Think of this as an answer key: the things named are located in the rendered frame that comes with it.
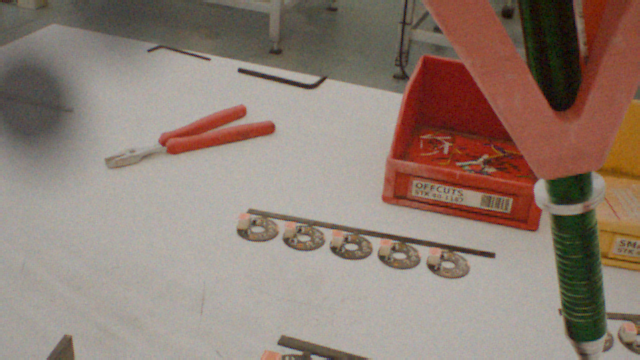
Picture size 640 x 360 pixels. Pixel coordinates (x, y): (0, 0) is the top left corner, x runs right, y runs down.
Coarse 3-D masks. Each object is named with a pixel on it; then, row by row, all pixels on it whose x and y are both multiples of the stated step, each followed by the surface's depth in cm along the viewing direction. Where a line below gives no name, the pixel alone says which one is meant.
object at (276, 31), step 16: (208, 0) 283; (224, 0) 280; (240, 0) 278; (256, 0) 279; (272, 0) 273; (288, 0) 282; (336, 0) 330; (272, 16) 276; (272, 32) 279; (272, 48) 285
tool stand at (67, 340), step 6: (66, 336) 26; (72, 336) 26; (60, 342) 25; (66, 342) 25; (72, 342) 26; (54, 348) 25; (60, 348) 25; (66, 348) 25; (72, 348) 26; (54, 354) 25; (60, 354) 25; (66, 354) 25; (72, 354) 26
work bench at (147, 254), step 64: (0, 64) 65; (64, 64) 66; (128, 64) 67; (192, 64) 68; (256, 64) 69; (0, 128) 55; (64, 128) 56; (128, 128) 56; (320, 128) 58; (384, 128) 59; (0, 192) 48; (64, 192) 48; (128, 192) 49; (192, 192) 49; (256, 192) 50; (320, 192) 50; (0, 256) 42; (64, 256) 42; (128, 256) 43; (192, 256) 43; (256, 256) 44; (320, 256) 44; (512, 256) 45; (0, 320) 37; (64, 320) 38; (128, 320) 38; (192, 320) 38; (256, 320) 39; (320, 320) 39; (384, 320) 39; (448, 320) 40; (512, 320) 40
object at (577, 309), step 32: (544, 0) 15; (576, 0) 16; (544, 32) 16; (576, 32) 16; (544, 64) 16; (576, 64) 16; (544, 96) 16; (544, 192) 18; (576, 192) 17; (576, 224) 18; (576, 256) 18; (576, 288) 19; (576, 320) 19
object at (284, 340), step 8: (288, 336) 29; (280, 344) 28; (288, 344) 28; (296, 344) 28; (304, 344) 28; (312, 344) 28; (304, 352) 28; (312, 352) 28; (320, 352) 28; (328, 352) 28; (336, 352) 28; (344, 352) 28
